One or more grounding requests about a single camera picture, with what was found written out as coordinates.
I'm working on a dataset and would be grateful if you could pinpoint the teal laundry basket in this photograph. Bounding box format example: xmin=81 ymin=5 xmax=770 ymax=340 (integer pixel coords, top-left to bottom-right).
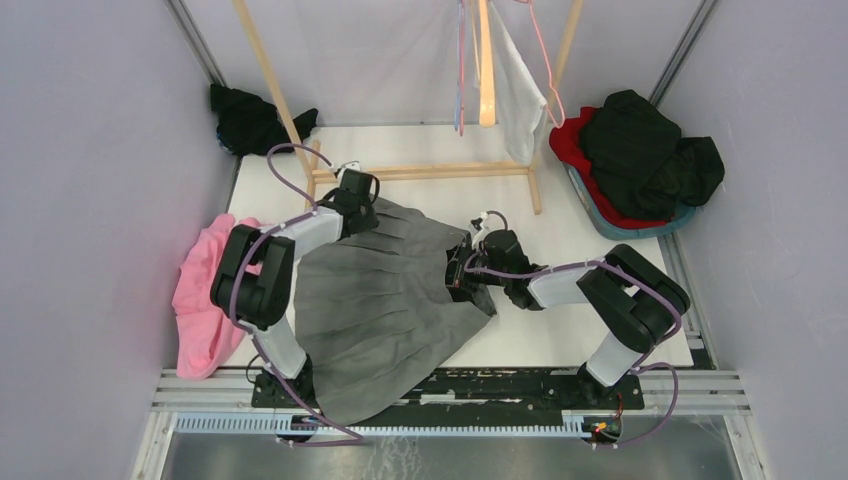
xmin=563 ymin=164 xmax=696 ymax=241

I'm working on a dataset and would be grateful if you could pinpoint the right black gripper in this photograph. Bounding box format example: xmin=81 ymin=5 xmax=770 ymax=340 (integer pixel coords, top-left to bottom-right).
xmin=428 ymin=242 xmax=509 ymax=294

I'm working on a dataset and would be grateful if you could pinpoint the white skirt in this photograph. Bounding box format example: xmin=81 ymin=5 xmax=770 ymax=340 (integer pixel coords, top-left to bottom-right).
xmin=488 ymin=2 xmax=547 ymax=167

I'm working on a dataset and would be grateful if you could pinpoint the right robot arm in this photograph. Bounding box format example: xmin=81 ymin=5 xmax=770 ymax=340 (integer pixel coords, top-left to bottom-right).
xmin=445 ymin=229 xmax=691 ymax=408

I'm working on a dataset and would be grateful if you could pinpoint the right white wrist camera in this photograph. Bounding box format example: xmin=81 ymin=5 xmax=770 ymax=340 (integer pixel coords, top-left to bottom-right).
xmin=469 ymin=210 xmax=509 ymax=250

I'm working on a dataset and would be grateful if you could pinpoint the blue wire hanger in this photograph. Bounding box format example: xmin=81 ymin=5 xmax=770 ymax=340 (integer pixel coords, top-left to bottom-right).
xmin=453 ymin=0 xmax=466 ymax=132

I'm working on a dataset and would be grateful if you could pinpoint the grey garment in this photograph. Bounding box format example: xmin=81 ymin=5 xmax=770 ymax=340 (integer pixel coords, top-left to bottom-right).
xmin=294 ymin=199 xmax=496 ymax=425

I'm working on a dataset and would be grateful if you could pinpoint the white cable duct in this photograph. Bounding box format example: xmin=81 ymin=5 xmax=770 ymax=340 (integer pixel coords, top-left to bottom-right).
xmin=173 ymin=412 xmax=603 ymax=440

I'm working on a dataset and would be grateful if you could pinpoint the red garment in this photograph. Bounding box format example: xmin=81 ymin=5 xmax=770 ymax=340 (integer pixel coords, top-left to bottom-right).
xmin=549 ymin=106 xmax=670 ymax=230

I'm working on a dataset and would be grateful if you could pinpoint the pink wire hanger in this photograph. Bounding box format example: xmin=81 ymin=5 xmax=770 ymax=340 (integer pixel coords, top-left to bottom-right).
xmin=516 ymin=1 xmax=566 ymax=128

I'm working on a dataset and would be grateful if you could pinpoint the wooden clothes rack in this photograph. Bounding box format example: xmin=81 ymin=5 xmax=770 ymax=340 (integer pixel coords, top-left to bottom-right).
xmin=232 ymin=0 xmax=584 ymax=215

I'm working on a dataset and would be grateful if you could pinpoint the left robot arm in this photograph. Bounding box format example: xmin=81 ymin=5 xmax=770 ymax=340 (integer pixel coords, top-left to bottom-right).
xmin=210 ymin=167 xmax=380 ymax=407

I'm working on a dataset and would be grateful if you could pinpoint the wooden hanger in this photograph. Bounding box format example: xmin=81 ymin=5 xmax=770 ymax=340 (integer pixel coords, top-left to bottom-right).
xmin=477 ymin=0 xmax=496 ymax=128

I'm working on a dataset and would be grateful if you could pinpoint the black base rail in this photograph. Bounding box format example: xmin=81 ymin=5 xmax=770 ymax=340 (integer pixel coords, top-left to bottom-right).
xmin=251 ymin=366 xmax=645 ymax=428

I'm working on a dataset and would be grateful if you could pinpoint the pink garment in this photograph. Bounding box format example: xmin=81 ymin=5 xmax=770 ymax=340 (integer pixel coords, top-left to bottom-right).
xmin=172 ymin=213 xmax=260 ymax=380

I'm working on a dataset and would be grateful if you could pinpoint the black garment corner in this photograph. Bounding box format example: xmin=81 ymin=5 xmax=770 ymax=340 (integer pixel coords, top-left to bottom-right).
xmin=578 ymin=90 xmax=725 ymax=221
xmin=209 ymin=84 xmax=293 ymax=157

